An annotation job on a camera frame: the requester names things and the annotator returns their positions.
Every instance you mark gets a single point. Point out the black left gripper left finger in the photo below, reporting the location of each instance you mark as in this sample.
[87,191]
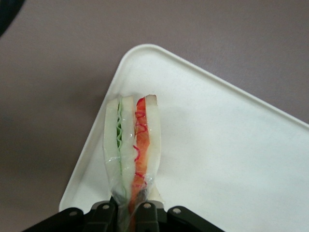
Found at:
[101,217]

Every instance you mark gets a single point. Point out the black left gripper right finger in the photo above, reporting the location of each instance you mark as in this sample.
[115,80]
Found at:
[147,217]

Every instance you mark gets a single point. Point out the plastic sandwich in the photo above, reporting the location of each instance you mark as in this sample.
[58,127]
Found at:
[142,145]

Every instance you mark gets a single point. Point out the white plastic tray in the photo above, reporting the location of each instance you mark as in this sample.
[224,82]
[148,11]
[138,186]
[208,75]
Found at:
[217,145]

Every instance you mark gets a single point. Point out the dark rounded object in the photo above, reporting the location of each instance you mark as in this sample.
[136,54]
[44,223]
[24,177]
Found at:
[6,12]

